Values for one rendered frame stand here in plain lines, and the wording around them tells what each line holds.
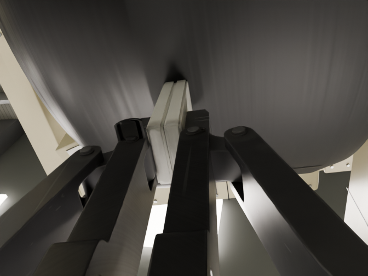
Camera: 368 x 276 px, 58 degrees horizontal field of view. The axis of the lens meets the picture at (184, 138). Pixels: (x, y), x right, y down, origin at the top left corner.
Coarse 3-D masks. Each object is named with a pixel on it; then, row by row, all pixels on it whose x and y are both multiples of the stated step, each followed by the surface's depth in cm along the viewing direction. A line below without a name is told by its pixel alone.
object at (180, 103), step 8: (184, 80) 20; (176, 88) 19; (184, 88) 19; (176, 96) 17; (184, 96) 18; (176, 104) 16; (184, 104) 17; (168, 112) 16; (176, 112) 15; (184, 112) 16; (168, 120) 14; (176, 120) 14; (184, 120) 16; (168, 128) 14; (176, 128) 14; (184, 128) 15; (168, 136) 14; (176, 136) 14; (168, 144) 15; (176, 144) 14
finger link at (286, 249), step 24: (240, 144) 12; (264, 144) 12; (240, 168) 11; (264, 168) 10; (288, 168) 10; (240, 192) 13; (264, 192) 9; (288, 192) 9; (312, 192) 9; (264, 216) 10; (288, 216) 8; (312, 216) 8; (336, 216) 8; (264, 240) 10; (288, 240) 8; (312, 240) 7; (336, 240) 7; (360, 240) 7; (288, 264) 9; (312, 264) 7; (336, 264) 7; (360, 264) 7
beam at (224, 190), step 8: (304, 176) 83; (312, 176) 83; (216, 184) 86; (224, 184) 85; (312, 184) 84; (160, 192) 88; (168, 192) 88; (224, 192) 87; (232, 192) 87; (160, 200) 89
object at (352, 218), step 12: (360, 156) 59; (360, 168) 59; (360, 180) 60; (348, 192) 67; (360, 192) 61; (348, 204) 68; (360, 204) 62; (348, 216) 69; (360, 216) 62; (360, 228) 63
